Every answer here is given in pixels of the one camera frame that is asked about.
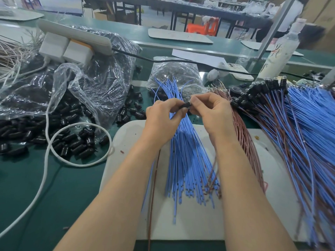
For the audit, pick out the white flat device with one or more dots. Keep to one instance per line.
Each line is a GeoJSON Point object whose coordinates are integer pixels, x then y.
{"type": "Point", "coordinates": [238, 71]}

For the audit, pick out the white spray bottle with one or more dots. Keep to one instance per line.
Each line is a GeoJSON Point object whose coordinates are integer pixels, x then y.
{"type": "Point", "coordinates": [279, 52]}

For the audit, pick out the orange plastic stool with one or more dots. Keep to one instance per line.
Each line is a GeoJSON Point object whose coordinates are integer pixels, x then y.
{"type": "Point", "coordinates": [204, 26]}

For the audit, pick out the long black-frame table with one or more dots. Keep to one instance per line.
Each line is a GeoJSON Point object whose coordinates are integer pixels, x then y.
{"type": "Point", "coordinates": [172, 4]}

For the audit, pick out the small clear plastic bag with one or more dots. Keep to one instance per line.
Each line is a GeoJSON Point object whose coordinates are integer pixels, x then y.
{"type": "Point", "coordinates": [175, 71]}

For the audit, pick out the black cap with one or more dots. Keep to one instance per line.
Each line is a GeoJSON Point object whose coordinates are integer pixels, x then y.
{"type": "Point", "coordinates": [186, 104]}

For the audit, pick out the white computer mouse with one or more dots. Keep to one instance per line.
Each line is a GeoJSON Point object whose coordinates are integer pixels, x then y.
{"type": "Point", "coordinates": [212, 75]}

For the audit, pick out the person's right forearm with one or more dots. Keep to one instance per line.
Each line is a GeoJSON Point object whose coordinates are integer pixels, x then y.
{"type": "Point", "coordinates": [254, 206]}

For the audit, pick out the pile of black plastic caps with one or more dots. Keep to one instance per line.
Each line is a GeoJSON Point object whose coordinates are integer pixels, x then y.
{"type": "Point", "coordinates": [18, 136]}

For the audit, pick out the short metal frame post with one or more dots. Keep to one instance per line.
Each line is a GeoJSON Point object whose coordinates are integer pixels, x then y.
{"type": "Point", "coordinates": [328, 76]}

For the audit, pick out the white orange charger adapter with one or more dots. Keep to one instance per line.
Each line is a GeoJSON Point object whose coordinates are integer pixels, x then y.
{"type": "Point", "coordinates": [77, 52]}

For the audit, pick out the large clear plastic bag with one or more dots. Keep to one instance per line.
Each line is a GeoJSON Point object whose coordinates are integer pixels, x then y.
{"type": "Point", "coordinates": [104, 75]}

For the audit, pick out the person's right hand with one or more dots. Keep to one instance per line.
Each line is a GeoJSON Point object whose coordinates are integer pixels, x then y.
{"type": "Point", "coordinates": [215, 116]}

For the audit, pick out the white flat tray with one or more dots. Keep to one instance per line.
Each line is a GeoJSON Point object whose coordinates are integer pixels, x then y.
{"type": "Point", "coordinates": [251, 44]}
{"type": "Point", "coordinates": [20, 15]}
{"type": "Point", "coordinates": [180, 35]}

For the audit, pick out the slanted metal frame post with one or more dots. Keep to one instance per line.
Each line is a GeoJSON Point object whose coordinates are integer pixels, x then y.
{"type": "Point", "coordinates": [276, 23]}

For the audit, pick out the person's left forearm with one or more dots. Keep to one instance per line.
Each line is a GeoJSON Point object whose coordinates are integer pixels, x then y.
{"type": "Point", "coordinates": [107, 209]}

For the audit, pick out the person's left hand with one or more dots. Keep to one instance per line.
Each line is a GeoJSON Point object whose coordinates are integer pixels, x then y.
{"type": "Point", "coordinates": [159, 122]}

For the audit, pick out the white work board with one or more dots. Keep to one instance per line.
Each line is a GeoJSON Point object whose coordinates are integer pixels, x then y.
{"type": "Point", "coordinates": [199, 224]}

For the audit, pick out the cardboard boxes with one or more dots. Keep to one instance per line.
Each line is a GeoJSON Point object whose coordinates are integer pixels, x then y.
{"type": "Point", "coordinates": [321, 15]}

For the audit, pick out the blue table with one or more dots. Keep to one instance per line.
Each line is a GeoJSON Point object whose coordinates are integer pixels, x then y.
{"type": "Point", "coordinates": [52, 3]}

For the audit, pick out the white paper sheet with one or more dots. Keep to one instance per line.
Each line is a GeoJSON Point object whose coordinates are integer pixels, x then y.
{"type": "Point", "coordinates": [197, 56]}

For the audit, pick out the white power strip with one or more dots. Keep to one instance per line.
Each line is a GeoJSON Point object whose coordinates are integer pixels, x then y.
{"type": "Point", "coordinates": [73, 35]}

